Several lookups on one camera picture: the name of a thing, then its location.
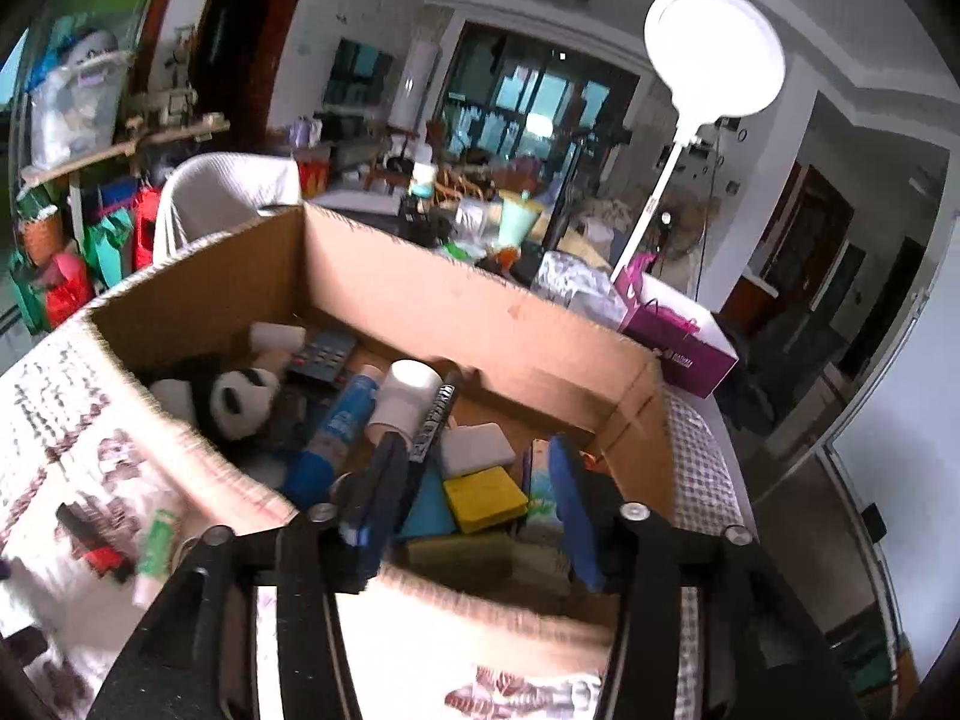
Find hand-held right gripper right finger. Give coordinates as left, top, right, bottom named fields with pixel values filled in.
left=547, top=434, right=853, bottom=720

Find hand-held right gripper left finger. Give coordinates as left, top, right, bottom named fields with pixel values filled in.
left=86, top=430, right=410, bottom=720

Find black patterned pen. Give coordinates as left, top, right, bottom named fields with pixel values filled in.
left=406, top=370, right=463, bottom=467

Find brown cardboard box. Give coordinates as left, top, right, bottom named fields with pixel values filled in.
left=70, top=202, right=680, bottom=635

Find blue tissue pack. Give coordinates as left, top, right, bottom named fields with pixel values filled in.
left=520, top=438, right=572, bottom=542

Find blue spray can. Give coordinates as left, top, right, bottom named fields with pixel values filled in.
left=283, top=363, right=386, bottom=512

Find yellow sponge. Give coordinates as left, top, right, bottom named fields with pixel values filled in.
left=442, top=464, right=530, bottom=536

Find white cylinder container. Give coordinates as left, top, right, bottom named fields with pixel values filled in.
left=367, top=358, right=444, bottom=440

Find black remote control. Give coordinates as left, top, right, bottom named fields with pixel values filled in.
left=288, top=329, right=360, bottom=392

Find panda plush toy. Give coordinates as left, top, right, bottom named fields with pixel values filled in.
left=145, top=359, right=285, bottom=444

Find purple gift box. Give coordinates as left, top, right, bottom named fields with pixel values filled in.
left=614, top=269, right=740, bottom=399

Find small white roll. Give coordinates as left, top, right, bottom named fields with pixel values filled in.
left=250, top=322, right=309, bottom=354

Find white green tube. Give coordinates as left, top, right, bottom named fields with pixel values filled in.
left=133, top=505, right=183, bottom=609

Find clear plastic bag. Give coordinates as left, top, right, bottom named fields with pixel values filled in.
left=532, top=250, right=628, bottom=332

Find red black tool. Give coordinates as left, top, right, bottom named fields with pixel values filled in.
left=55, top=502, right=133, bottom=583

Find standing fan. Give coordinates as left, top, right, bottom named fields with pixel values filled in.
left=644, top=194, right=714, bottom=294

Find chair with white cover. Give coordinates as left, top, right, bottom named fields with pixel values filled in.
left=151, top=151, right=302, bottom=264

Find green paper bag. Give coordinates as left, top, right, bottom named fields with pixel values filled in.
left=80, top=202, right=138, bottom=290

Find red bag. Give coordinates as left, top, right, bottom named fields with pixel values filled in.
left=43, top=250, right=98, bottom=330

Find glass balcony door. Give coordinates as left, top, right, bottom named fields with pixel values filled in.
left=434, top=18, right=647, bottom=167

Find white standing air conditioner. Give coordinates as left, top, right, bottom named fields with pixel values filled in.
left=385, top=40, right=440, bottom=129

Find wooden shelf board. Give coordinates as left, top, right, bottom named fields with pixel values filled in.
left=18, top=112, right=230, bottom=185

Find white floor lamp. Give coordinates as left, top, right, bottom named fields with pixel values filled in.
left=608, top=0, right=788, bottom=288

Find dark wooden door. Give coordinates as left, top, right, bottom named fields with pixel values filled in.
left=187, top=0, right=313, bottom=122

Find clear plastic storage bin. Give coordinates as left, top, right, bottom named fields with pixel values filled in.
left=28, top=29, right=129, bottom=170

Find wall television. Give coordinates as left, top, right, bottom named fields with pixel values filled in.
left=322, top=37, right=395, bottom=110

